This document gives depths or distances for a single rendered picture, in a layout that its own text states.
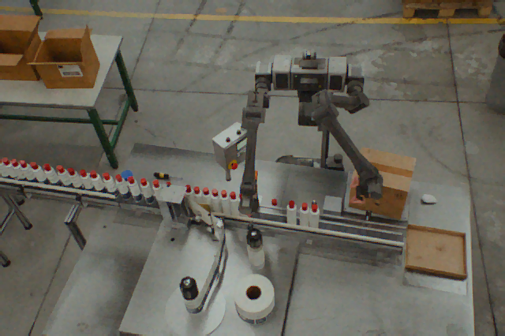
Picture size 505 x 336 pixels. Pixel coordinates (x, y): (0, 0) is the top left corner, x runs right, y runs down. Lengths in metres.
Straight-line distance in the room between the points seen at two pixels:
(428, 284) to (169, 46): 3.68
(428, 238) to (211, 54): 3.16
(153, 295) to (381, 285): 1.19
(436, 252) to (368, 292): 0.45
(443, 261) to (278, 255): 0.87
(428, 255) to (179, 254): 1.35
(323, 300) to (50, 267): 2.19
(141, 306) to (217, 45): 3.32
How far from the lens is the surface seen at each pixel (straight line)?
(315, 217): 2.96
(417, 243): 3.17
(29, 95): 4.38
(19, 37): 4.61
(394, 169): 3.07
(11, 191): 3.72
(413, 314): 2.97
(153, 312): 2.94
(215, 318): 2.85
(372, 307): 2.95
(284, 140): 4.66
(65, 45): 4.40
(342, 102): 2.75
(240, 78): 5.24
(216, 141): 2.72
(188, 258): 3.04
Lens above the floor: 3.49
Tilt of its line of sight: 51 degrees down
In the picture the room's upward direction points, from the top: 6 degrees counter-clockwise
